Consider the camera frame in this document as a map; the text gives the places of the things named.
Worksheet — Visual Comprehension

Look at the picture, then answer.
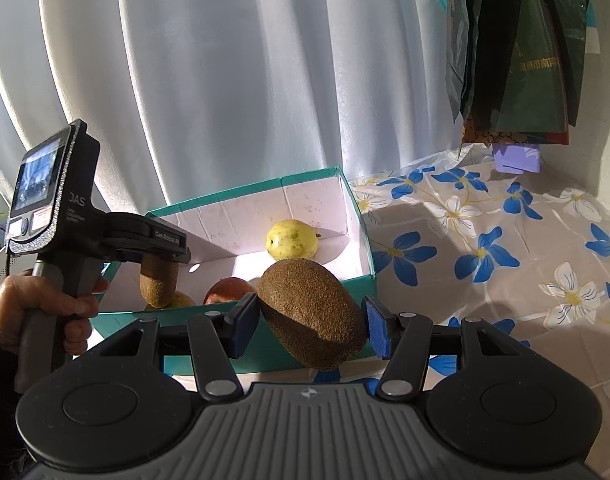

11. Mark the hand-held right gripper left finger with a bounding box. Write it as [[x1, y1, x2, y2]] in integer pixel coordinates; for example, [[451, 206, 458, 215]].
[[99, 294, 261, 403]]

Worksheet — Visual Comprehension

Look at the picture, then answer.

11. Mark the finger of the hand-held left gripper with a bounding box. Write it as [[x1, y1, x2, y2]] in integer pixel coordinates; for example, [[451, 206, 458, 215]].
[[138, 246, 193, 267]]

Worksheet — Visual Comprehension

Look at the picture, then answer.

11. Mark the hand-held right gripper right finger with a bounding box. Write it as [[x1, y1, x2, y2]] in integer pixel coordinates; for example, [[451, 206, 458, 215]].
[[364, 295, 533, 403]]

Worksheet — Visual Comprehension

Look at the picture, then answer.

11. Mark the brown kiwi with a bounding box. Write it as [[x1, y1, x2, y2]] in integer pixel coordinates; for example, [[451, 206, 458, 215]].
[[256, 258, 368, 372], [139, 255, 180, 309]]

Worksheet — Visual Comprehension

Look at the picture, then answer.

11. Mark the red apple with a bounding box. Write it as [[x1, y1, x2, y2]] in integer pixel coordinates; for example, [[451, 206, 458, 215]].
[[203, 277, 258, 306]]

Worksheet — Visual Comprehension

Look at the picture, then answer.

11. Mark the yellow spotted apple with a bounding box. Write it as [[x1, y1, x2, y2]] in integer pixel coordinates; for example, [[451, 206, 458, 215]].
[[265, 219, 319, 261]]

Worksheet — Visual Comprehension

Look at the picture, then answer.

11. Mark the teal cardboard box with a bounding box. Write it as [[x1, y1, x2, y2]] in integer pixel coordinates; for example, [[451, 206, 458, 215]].
[[94, 166, 377, 376]]

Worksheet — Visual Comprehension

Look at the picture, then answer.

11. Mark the person's left hand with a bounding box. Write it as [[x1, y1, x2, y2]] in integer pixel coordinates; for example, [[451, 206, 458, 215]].
[[0, 268, 109, 356]]

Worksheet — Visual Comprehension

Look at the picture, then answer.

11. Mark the blue floral tablecloth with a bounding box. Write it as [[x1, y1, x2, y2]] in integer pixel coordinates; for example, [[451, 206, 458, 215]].
[[85, 147, 610, 461]]

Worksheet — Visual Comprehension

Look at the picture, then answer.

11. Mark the white curtain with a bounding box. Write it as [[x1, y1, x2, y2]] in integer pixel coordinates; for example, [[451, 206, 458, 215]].
[[0, 0, 466, 261]]

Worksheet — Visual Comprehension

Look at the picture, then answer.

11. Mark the purple paper box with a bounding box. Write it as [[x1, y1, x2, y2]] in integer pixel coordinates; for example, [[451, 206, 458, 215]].
[[492, 144, 542, 173]]

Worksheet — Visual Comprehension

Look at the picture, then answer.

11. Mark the orange patterned bag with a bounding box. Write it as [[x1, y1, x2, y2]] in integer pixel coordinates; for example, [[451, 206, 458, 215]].
[[460, 114, 526, 147]]

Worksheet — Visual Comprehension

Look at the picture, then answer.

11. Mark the dark green gold-print bag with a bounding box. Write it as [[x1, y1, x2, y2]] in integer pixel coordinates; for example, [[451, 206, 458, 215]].
[[472, 0, 570, 146]]

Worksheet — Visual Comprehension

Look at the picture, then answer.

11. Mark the dark translucent plastic bag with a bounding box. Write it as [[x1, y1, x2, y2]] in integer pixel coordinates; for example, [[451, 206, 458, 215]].
[[427, 0, 486, 123]]

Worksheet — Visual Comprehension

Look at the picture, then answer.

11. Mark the dark green plastic bag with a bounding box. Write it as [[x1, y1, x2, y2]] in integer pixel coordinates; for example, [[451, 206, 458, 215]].
[[545, 0, 602, 127]]

